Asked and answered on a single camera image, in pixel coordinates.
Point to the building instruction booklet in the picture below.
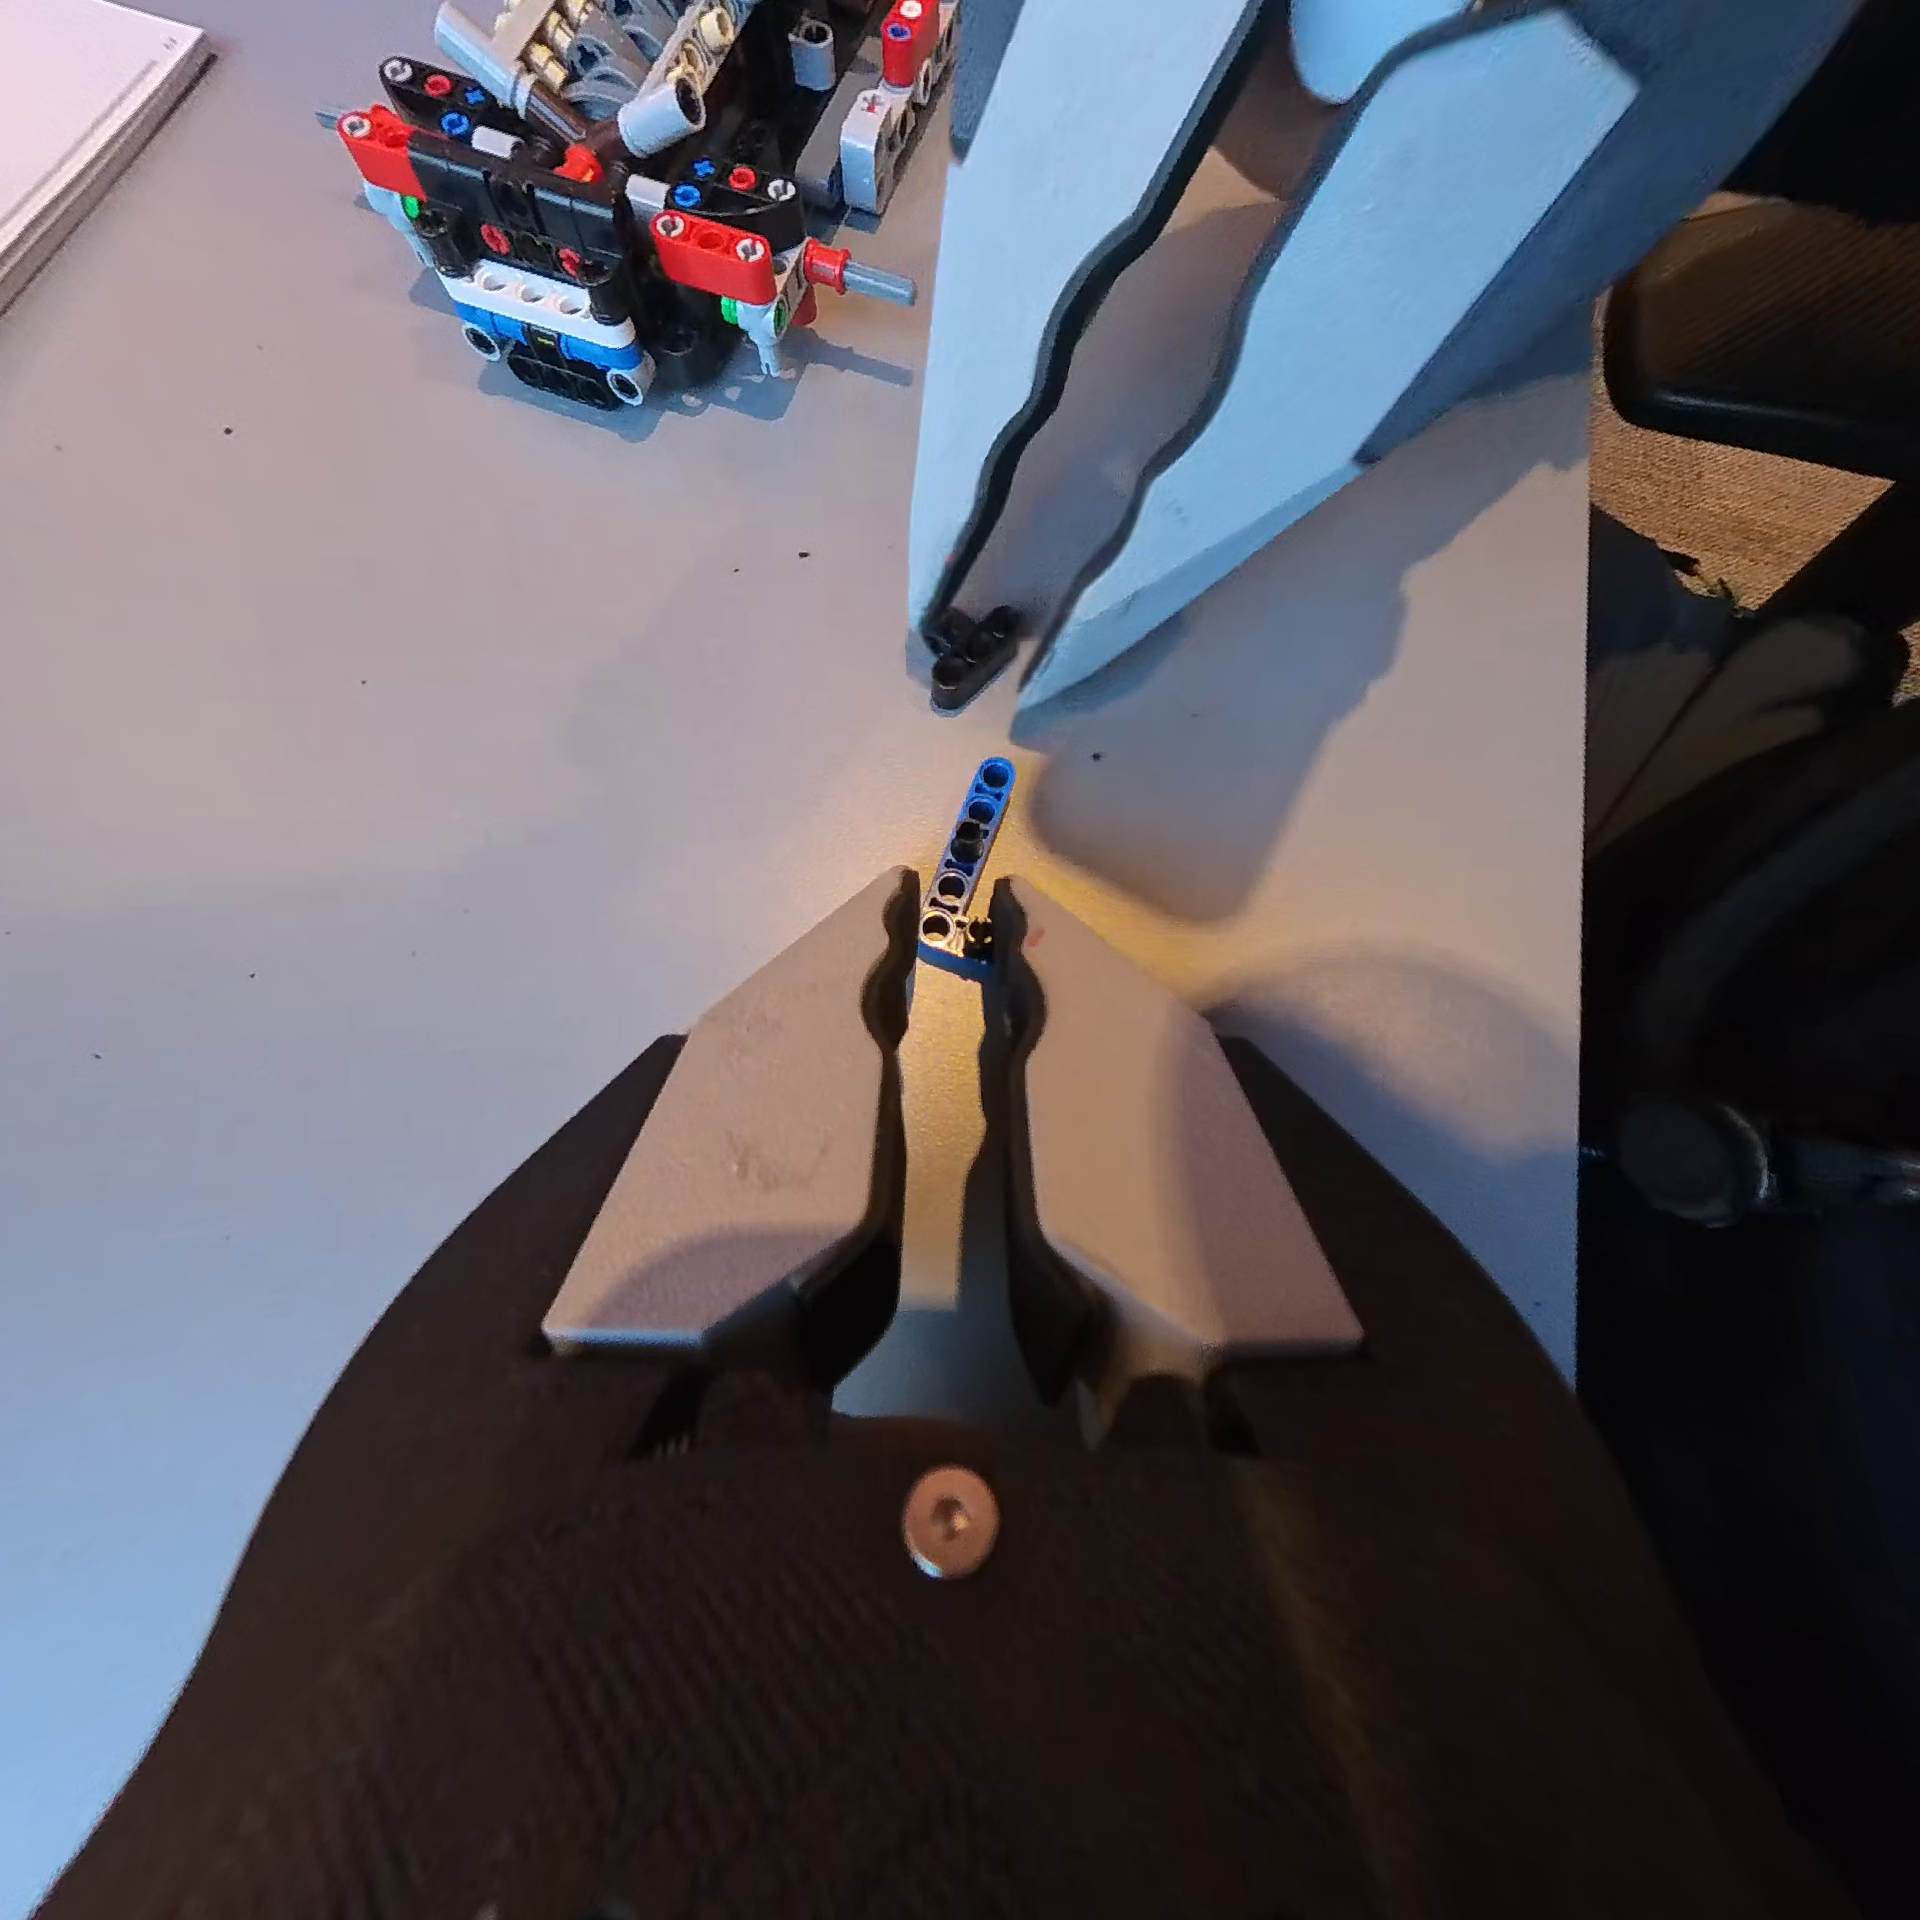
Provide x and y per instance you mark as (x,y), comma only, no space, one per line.
(77,134)

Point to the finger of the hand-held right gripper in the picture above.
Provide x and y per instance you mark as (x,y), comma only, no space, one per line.
(1051,195)
(1397,269)

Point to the black office chair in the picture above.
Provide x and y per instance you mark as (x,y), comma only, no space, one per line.
(1755,330)

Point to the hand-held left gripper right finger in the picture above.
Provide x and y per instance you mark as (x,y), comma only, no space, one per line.
(1188,1202)

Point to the blue angled beam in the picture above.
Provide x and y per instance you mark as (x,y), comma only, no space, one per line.
(983,796)

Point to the black angled connector piece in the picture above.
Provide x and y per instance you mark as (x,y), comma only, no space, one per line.
(974,660)

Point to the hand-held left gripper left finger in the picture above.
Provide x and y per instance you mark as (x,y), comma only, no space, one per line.
(737,1187)

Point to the brick car chassis model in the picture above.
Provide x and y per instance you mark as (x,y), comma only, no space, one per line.
(571,224)

